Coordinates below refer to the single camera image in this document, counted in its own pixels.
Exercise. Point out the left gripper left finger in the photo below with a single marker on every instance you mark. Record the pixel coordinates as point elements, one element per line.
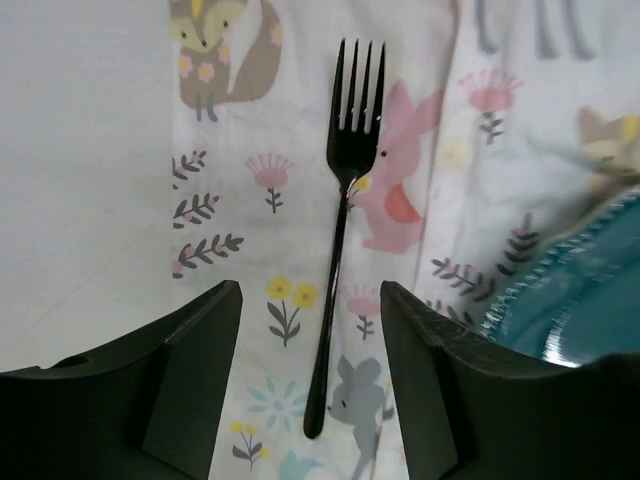
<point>146,405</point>

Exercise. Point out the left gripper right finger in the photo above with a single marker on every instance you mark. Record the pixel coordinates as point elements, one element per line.
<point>471,409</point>

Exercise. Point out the teal scalloped plate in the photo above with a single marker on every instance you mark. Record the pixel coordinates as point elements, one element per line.
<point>578,299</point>

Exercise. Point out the animal print cloth placemat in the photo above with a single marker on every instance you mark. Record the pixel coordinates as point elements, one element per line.
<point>504,122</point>

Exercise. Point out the black fork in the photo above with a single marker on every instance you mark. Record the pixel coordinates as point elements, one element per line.
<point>353,136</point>

